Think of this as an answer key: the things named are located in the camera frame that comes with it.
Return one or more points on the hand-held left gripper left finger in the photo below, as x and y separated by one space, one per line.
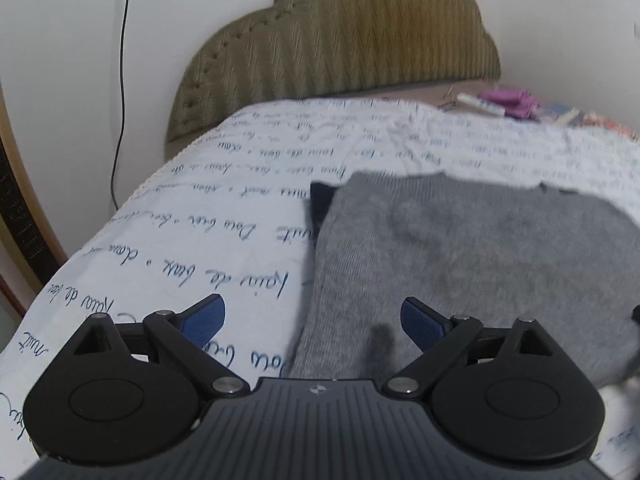
202 320

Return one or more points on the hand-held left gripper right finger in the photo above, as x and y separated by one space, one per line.
420 321

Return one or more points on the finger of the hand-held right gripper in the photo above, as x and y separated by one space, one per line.
636 314

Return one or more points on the grey sweater with navy sleeves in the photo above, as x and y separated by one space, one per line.
450 260

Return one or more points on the white quilt with script print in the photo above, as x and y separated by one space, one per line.
200 220

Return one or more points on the colourful printed cloth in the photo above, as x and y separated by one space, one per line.
607 125

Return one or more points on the purple cloth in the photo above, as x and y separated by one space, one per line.
515 101

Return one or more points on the olive padded headboard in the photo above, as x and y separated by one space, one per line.
340 40

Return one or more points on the wooden frame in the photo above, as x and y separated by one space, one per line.
20 220

